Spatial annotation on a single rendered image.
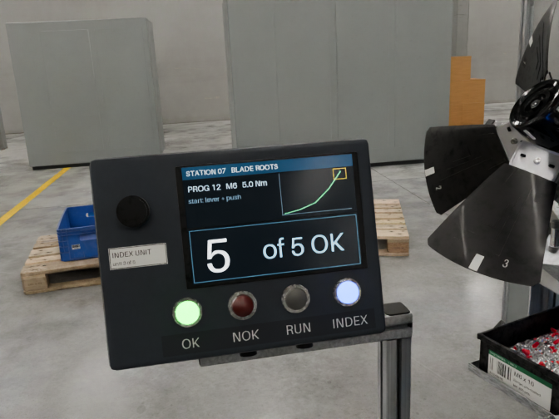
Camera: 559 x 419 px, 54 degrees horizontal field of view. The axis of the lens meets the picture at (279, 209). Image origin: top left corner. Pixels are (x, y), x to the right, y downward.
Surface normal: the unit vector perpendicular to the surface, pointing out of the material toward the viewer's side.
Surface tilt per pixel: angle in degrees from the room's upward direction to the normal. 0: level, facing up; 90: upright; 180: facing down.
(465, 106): 90
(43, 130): 90
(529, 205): 50
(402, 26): 90
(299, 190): 75
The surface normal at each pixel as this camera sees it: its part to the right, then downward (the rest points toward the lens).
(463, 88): 0.15, 0.26
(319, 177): 0.17, 0.00
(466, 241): -0.52, -0.42
